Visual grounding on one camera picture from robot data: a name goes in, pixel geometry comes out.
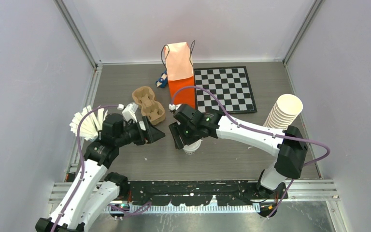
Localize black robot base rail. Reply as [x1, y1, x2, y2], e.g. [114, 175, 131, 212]
[116, 180, 286, 206]

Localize stack of white paper cups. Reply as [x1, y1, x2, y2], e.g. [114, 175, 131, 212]
[263, 94, 303, 130]

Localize brown pulp cup carrier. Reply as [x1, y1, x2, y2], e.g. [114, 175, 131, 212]
[132, 86, 166, 125]

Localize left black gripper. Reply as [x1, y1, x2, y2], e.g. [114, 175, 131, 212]
[115, 116, 164, 147]

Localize blue white toy figure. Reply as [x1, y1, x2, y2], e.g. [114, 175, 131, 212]
[155, 71, 168, 88]

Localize white paper coffee cup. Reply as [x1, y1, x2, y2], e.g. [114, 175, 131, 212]
[183, 140, 202, 155]

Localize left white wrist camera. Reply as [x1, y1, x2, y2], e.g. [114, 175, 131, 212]
[122, 102, 139, 123]

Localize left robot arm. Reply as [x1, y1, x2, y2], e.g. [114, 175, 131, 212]
[35, 113, 165, 232]

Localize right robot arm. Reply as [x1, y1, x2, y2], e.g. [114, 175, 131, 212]
[169, 104, 308, 199]

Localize black white checkerboard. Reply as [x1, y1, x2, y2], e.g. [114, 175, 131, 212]
[194, 66, 257, 114]

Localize orange paper bag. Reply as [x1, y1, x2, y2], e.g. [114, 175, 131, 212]
[162, 42, 196, 108]

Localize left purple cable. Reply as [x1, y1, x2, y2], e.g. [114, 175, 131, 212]
[49, 104, 125, 232]

